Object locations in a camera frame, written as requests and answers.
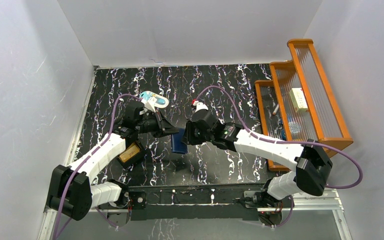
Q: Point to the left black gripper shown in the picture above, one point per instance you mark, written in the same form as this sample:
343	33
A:
160	123

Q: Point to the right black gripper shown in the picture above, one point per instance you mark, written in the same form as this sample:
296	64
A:
188	137

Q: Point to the blue leather card holder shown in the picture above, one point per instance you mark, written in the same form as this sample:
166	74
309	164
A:
177	144

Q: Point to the black card box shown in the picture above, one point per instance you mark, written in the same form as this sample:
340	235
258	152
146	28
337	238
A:
137	159

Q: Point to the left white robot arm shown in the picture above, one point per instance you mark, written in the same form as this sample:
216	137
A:
71	191

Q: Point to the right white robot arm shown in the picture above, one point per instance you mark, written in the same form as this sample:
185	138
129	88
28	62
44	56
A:
309	165

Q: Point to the gold cards in box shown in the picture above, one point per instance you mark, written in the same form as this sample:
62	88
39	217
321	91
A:
129	153

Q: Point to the teal oval blister pack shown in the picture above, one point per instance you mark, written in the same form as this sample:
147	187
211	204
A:
161	101

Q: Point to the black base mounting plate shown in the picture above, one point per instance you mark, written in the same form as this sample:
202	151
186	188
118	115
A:
244	201

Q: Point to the small stick on rack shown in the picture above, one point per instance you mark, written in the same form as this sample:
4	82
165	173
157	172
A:
276	109

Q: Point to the blue items on rack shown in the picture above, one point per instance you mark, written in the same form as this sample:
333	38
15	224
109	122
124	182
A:
295	128

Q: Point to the orange wooden tiered rack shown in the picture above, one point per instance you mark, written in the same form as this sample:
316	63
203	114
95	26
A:
324	121

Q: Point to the white box on rack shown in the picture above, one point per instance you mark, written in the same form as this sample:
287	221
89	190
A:
298	100

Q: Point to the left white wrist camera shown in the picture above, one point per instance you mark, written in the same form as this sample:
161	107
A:
149	104

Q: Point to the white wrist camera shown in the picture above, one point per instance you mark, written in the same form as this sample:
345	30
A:
149	104
198	105

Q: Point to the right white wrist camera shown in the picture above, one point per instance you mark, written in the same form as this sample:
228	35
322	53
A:
198	105

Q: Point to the aluminium frame rail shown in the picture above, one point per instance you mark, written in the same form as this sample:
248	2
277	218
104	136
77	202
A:
329	201

